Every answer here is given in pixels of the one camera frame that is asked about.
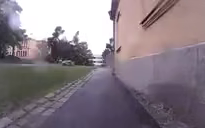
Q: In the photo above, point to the white building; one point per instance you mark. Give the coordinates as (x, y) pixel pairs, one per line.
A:
(98, 60)

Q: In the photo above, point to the large grey rock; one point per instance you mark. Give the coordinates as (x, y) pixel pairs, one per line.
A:
(67, 62)

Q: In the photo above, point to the group of dark trees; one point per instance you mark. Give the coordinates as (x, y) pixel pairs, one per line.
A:
(66, 50)

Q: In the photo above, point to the dark asphalt path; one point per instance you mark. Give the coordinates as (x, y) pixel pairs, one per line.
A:
(100, 103)

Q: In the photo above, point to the gravel strip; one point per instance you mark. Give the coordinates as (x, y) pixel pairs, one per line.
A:
(150, 106)

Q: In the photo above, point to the beige building with grey base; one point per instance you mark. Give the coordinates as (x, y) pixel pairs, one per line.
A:
(163, 33)

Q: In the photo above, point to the pink building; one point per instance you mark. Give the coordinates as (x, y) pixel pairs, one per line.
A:
(28, 50)

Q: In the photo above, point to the cobblestone edge strip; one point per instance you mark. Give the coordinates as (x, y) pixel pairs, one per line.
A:
(40, 108)

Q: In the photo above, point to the grass lawn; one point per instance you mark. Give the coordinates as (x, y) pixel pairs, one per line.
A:
(23, 80)

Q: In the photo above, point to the large leafy tree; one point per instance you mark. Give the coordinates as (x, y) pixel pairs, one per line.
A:
(1, 30)

